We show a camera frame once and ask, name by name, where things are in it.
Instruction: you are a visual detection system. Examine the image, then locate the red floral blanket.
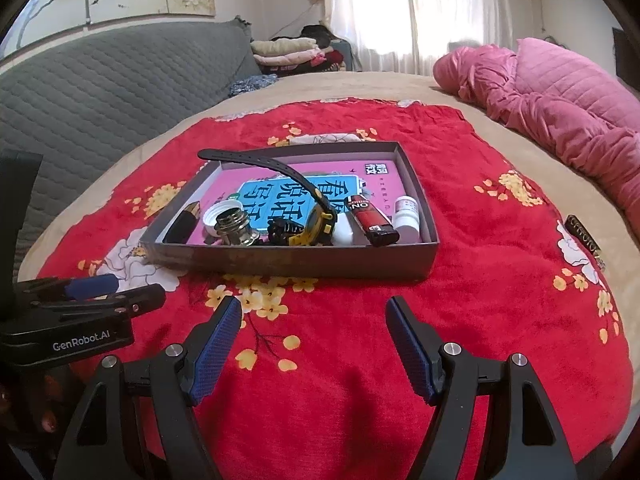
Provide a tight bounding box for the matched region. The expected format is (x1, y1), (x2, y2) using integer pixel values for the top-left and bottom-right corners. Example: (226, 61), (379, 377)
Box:
(37, 100), (636, 480)

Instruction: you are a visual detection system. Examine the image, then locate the white bottle cap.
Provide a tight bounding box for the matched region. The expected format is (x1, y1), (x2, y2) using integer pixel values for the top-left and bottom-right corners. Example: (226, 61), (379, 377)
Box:
(202, 201), (246, 236)

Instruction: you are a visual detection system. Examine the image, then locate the white earbuds case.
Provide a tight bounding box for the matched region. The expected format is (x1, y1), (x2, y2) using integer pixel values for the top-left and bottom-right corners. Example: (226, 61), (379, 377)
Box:
(332, 210), (357, 247)

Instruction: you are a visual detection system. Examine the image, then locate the stack of folded clothes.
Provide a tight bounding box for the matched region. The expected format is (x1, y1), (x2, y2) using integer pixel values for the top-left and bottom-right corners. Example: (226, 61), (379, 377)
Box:
(250, 25), (361, 78)

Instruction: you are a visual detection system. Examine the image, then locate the pink quilt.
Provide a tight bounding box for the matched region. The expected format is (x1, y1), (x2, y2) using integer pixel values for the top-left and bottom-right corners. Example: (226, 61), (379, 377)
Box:
(432, 37), (640, 233)

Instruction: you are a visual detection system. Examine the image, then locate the red black lighter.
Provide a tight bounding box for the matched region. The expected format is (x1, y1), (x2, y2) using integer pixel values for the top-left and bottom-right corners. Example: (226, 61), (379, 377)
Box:
(348, 194), (401, 247)

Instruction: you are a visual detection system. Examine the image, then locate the black cylinder with gold tip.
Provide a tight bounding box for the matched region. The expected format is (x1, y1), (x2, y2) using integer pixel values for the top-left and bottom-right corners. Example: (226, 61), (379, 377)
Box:
(161, 201), (202, 243)

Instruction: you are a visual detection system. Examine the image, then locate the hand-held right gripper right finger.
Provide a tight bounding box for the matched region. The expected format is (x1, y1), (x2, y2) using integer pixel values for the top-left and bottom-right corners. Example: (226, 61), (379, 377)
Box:
(385, 295), (581, 480)

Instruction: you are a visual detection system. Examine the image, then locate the person's left hand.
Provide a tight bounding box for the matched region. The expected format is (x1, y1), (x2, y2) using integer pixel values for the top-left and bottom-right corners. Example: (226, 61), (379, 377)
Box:
(0, 377), (68, 436)

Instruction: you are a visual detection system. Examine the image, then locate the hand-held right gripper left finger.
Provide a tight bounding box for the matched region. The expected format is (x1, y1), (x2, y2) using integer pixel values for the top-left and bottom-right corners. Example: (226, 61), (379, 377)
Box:
(50, 295), (244, 480)

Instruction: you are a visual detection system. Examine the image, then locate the blue patterned cloth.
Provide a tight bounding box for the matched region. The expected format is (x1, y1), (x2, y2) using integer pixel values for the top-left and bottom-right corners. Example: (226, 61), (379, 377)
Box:
(227, 74), (278, 98)

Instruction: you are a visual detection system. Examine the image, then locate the white curtain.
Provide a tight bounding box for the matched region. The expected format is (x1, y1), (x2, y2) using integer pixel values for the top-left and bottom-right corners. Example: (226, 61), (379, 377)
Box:
(322, 0), (521, 76)

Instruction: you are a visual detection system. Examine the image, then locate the grey quilted headboard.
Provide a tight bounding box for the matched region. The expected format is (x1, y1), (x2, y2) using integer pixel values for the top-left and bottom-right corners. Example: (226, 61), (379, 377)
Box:
(0, 20), (263, 271)

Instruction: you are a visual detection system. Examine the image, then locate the black yellow wristwatch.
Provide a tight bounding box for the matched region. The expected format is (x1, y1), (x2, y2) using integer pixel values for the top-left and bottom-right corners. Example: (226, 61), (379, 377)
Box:
(197, 148), (341, 247)

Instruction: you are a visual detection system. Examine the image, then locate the white pill bottle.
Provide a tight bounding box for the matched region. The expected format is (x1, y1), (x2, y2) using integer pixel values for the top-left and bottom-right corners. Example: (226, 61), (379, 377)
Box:
(391, 197), (423, 243)

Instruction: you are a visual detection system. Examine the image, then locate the pink book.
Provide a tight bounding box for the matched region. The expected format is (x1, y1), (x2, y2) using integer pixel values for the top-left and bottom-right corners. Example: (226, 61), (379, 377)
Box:
(202, 160), (426, 246)

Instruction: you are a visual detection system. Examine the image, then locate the beige bed sheet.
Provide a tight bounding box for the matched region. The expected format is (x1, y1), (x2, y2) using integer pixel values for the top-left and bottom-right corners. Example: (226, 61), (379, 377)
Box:
(15, 70), (640, 411)

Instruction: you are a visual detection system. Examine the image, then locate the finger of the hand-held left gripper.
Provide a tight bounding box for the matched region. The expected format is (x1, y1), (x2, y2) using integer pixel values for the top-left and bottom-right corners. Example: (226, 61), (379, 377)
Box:
(15, 274), (120, 306)
(50, 283), (167, 318)

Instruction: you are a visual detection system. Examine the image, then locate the grey cardboard box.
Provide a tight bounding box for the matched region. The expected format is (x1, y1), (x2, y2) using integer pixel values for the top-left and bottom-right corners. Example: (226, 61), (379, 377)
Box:
(139, 141), (441, 281)

